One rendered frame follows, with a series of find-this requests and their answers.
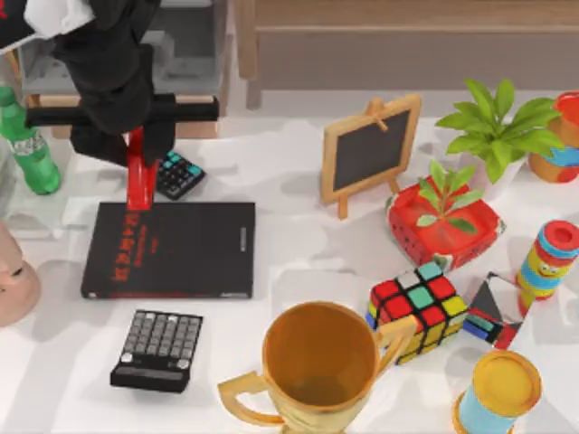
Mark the gold trophy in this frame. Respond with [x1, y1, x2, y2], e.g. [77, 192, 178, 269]
[217, 301, 424, 434]

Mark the black calculator with teal keys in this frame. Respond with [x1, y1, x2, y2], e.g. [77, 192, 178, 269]
[155, 150, 207, 203]

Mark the black calculator with grey keys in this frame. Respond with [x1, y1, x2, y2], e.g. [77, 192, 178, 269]
[109, 308, 205, 395]

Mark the red stapler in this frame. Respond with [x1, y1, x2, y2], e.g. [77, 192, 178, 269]
[125, 126, 159, 212]

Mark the orange and blue can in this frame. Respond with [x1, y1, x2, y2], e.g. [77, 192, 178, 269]
[527, 90, 579, 184]

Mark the colourful puzzle cube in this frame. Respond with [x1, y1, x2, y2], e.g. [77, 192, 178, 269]
[365, 261, 470, 367]

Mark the black book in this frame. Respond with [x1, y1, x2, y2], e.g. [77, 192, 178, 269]
[81, 201, 257, 301]

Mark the mirrored puzzle cube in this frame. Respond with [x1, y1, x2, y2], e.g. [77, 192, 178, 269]
[461, 270, 531, 352]

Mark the wooden framed blackboard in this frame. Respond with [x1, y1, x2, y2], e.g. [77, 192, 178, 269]
[320, 93, 423, 221]

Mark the red pot with small plant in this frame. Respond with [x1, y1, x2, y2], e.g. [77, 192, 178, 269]
[385, 159, 508, 273]

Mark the pink rounded pot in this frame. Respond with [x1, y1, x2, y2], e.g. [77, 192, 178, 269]
[0, 221, 43, 327]

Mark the striped can with red lid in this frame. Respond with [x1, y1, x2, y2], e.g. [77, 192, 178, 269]
[515, 220, 579, 302]

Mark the blue can with yellow lid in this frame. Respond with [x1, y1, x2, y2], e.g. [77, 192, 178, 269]
[451, 349, 544, 434]

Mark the green bottle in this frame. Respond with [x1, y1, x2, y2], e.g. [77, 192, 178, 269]
[0, 85, 62, 197]

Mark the white pot with green plant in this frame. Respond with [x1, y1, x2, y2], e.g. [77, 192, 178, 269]
[434, 79, 567, 201]

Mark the wooden cupboard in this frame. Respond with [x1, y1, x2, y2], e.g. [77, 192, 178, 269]
[232, 0, 579, 111]

